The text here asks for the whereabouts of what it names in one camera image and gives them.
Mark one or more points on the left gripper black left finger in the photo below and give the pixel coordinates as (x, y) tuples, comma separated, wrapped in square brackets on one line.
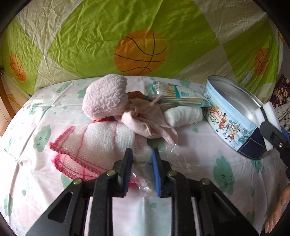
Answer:
[(92, 199)]

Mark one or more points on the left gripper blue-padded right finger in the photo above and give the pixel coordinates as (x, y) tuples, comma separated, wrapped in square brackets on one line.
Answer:
[(197, 207)]

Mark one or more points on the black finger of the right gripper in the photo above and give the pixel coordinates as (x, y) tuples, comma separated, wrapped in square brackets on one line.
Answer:
[(280, 142)]

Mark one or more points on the round blue cookie tin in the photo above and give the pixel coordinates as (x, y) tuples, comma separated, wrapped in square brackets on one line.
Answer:
[(231, 116)]

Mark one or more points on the pink knotted cloth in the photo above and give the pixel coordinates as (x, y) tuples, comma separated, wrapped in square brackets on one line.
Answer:
[(146, 118)]

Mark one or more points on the pink fluffy sock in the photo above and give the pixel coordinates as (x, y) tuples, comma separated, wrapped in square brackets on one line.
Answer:
[(106, 97)]

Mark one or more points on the cotton swab pack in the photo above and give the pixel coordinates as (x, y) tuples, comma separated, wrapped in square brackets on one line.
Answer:
[(175, 95)]

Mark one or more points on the person's hand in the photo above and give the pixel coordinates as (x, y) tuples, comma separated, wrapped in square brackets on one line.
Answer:
[(278, 210)]

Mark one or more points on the plaid fabric pile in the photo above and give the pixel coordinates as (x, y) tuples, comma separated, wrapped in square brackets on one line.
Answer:
[(280, 101)]

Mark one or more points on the white sheet with green clouds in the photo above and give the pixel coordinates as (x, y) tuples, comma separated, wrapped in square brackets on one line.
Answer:
[(30, 182)]

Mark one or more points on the clear plastic wrapper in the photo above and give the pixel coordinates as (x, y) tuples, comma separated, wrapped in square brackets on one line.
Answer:
[(142, 172)]

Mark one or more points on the white gauze roll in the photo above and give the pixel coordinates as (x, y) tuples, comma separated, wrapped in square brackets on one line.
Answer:
[(183, 115)]

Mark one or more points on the green cream basketball sheet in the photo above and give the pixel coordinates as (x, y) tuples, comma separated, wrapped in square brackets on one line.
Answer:
[(50, 42)]

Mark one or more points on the wooden bed frame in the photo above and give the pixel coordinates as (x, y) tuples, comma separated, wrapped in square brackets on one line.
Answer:
[(7, 111)]

